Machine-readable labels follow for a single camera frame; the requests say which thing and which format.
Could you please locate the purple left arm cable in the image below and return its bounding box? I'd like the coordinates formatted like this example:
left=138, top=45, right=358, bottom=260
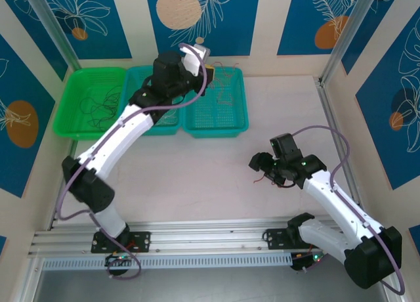
left=54, top=43, right=209, bottom=280

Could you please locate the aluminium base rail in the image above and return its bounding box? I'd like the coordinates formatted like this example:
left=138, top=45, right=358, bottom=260
left=29, top=218, right=345, bottom=255

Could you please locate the small black controller board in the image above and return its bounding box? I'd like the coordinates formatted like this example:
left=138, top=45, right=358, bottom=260
left=104, top=253, right=135, bottom=267
left=291, top=250, right=324, bottom=272

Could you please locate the slotted grey cable duct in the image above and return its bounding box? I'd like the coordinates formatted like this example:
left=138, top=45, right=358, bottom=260
left=42, top=253, right=293, bottom=270

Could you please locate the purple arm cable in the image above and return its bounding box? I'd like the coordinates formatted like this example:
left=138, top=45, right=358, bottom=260
left=291, top=125, right=406, bottom=296
left=54, top=43, right=209, bottom=280

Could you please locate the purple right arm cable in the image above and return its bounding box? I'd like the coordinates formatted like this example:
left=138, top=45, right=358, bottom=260
left=291, top=125, right=406, bottom=296

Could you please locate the teal plastic mesh basket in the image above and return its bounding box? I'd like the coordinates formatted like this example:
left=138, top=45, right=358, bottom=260
left=181, top=65, right=249, bottom=139
left=119, top=64, right=185, bottom=136

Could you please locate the thin black cable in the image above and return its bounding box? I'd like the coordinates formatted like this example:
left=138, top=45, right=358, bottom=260
left=80, top=97, right=109, bottom=119
left=89, top=86, right=121, bottom=133

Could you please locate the thin red cable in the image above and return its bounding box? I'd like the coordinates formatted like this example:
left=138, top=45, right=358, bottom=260
left=253, top=172, right=276, bottom=186
left=213, top=62, right=240, bottom=107

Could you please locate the aluminium frame post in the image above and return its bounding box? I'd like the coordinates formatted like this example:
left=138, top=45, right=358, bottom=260
left=320, top=0, right=375, bottom=86
left=24, top=0, right=82, bottom=72

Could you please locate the thin translucent white cable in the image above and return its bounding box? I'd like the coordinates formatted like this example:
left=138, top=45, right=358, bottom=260
left=156, top=108, right=180, bottom=126

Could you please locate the green plastic mesh basket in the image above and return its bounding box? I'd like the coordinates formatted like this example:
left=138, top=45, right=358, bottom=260
left=52, top=67, right=128, bottom=141

